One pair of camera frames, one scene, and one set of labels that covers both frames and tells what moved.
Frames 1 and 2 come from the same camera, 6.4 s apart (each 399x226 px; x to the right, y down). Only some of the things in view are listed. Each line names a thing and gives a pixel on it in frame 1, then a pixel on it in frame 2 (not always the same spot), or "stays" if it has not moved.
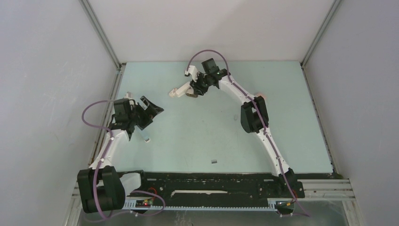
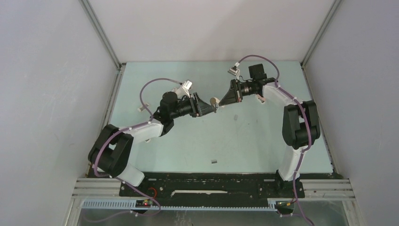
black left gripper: (148, 113) → (198, 107)
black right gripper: (195, 84) → (235, 94)
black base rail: (218, 186) stays
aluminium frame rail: (309, 189) stays
